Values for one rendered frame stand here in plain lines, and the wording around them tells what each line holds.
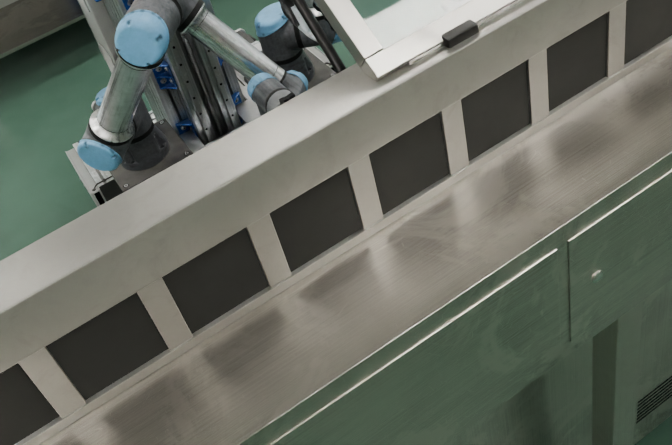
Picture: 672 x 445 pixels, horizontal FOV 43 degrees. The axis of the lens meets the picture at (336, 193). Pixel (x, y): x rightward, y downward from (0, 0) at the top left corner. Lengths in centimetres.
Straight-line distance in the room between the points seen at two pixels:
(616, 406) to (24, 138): 328
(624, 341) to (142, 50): 119
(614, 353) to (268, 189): 80
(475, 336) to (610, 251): 25
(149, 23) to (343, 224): 95
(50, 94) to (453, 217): 359
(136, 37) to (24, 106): 266
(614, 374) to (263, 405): 80
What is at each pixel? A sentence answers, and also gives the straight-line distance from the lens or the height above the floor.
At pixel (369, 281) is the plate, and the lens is 113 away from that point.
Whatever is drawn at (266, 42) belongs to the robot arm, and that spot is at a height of 98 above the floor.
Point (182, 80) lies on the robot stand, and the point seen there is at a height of 94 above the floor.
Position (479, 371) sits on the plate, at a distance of 124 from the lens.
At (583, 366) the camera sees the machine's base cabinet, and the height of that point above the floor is 65.
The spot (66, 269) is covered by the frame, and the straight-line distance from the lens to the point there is 100.
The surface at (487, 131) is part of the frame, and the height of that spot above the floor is 149.
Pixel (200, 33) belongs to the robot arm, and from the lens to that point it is 212.
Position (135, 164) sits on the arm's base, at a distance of 246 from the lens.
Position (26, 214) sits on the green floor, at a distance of 392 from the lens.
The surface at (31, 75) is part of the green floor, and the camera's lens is 483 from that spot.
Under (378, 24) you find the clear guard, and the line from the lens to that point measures 113.
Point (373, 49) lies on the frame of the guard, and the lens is 109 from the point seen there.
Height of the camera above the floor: 230
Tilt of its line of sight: 43 degrees down
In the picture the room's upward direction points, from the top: 16 degrees counter-clockwise
